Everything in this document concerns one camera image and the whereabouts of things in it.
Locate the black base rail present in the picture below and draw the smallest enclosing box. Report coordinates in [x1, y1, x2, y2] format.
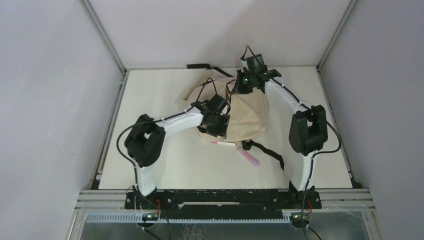
[124, 189, 322, 221]

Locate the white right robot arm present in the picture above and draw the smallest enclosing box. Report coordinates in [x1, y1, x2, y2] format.
[235, 54, 330, 208]

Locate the pink highlighter pen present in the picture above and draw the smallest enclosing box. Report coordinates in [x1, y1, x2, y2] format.
[236, 146, 260, 167]

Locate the beige canvas backpack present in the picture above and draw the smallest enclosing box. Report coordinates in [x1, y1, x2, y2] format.
[181, 63, 285, 169]

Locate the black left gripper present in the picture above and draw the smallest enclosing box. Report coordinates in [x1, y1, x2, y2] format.
[206, 112, 231, 140]

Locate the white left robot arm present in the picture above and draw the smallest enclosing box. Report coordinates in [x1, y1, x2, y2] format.
[116, 94, 231, 209]

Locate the pink capped white marker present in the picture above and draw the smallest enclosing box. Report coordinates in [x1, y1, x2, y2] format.
[210, 141, 237, 147]

